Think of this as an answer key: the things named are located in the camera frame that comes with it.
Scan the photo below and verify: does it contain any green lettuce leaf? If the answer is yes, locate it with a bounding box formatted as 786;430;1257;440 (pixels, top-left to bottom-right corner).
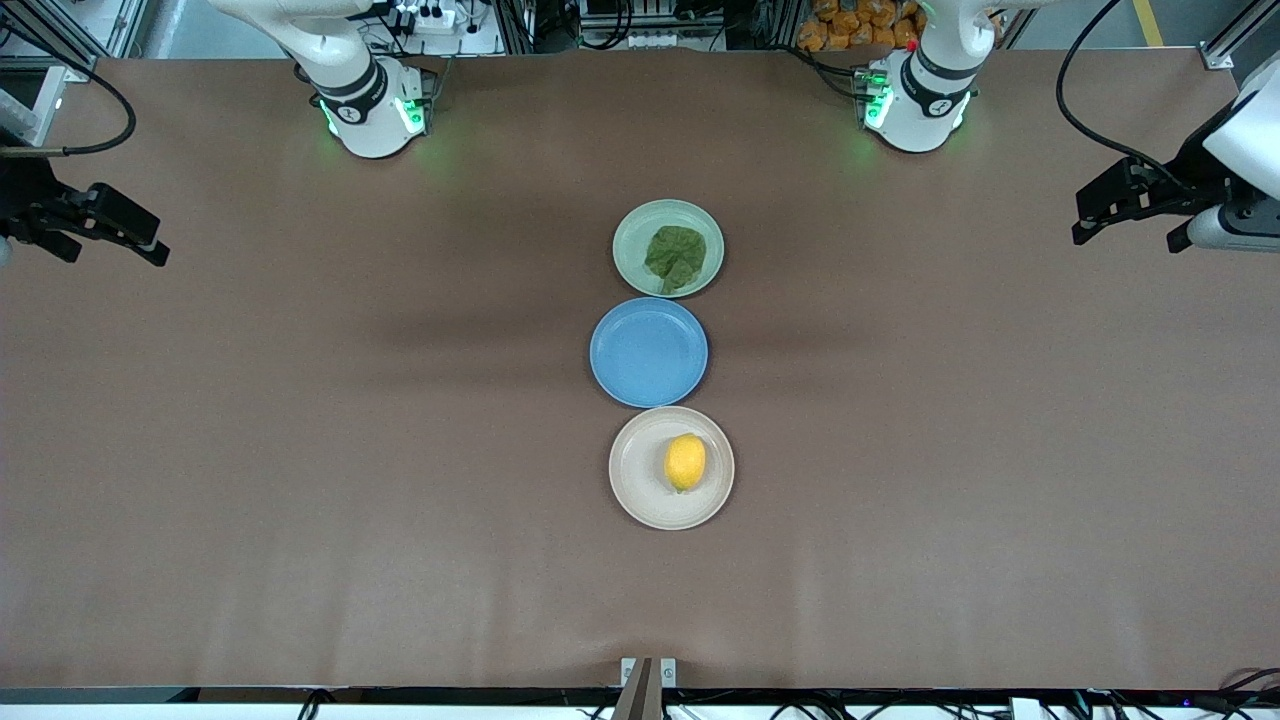
643;225;708;296

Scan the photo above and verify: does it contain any yellow lemon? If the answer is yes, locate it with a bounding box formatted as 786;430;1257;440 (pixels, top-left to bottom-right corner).
663;433;708;493

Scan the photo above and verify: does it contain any bag of orange fruits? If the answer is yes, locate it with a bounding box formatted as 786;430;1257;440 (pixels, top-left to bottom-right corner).
797;0;926;53

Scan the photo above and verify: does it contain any white power strip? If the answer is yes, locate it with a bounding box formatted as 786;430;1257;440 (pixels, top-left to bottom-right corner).
395;0;456;33

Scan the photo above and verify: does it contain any pale green plate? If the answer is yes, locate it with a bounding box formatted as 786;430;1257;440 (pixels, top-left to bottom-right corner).
612;198;726;299

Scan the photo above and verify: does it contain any blue plate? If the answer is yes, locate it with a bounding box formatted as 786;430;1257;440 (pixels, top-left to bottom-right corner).
589;297;710;409

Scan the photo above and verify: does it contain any beige plate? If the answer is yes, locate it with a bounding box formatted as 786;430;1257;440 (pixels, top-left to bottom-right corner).
608;405;736;531

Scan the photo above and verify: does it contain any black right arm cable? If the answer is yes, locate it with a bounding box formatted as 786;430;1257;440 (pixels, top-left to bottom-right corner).
0;20;137;158

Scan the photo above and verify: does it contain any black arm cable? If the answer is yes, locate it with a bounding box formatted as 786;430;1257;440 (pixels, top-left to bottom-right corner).
1055;0;1191;179
0;20;137;158

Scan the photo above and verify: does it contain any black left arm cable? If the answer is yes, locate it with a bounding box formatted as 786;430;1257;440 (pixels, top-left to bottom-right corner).
1055;0;1191;179

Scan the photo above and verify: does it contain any aluminium frame profile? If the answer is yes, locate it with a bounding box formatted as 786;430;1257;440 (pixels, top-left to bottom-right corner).
0;0;101;81
1200;0;1280;71

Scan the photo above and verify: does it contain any black base cable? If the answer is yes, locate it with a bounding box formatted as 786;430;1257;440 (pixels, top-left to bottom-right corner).
795;45;869;99

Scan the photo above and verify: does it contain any metal table edge bracket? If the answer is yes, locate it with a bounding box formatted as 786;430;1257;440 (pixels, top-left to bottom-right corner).
620;657;678;720

